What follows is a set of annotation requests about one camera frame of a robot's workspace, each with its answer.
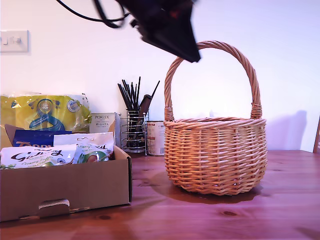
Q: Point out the white Galaxy egg bag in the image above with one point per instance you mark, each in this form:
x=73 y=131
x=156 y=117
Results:
x=100 y=150
x=37 y=156

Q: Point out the brown cardboard box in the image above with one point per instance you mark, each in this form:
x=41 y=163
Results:
x=75 y=185

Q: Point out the white wall light switch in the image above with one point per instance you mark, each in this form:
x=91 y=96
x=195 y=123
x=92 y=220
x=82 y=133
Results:
x=15 y=41

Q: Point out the black chopstick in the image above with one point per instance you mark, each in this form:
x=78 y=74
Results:
x=155 y=88
x=133 y=93
x=128 y=94
x=123 y=96
x=138 y=92

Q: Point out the wooden chair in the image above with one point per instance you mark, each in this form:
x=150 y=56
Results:
x=317 y=140

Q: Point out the yellow paper towel package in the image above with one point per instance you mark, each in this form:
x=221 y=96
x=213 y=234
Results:
x=45 y=110

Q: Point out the blue Terry's orange egg bag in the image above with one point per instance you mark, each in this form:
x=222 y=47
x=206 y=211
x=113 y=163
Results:
x=30 y=140

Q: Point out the white Porlex box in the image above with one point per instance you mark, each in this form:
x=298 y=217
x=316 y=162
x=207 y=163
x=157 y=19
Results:
x=102 y=120

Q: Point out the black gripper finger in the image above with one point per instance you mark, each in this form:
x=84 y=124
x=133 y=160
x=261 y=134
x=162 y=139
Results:
x=172 y=51
x=175 y=32

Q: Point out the large white-label tin can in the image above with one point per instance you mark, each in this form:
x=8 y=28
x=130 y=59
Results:
x=155 y=140

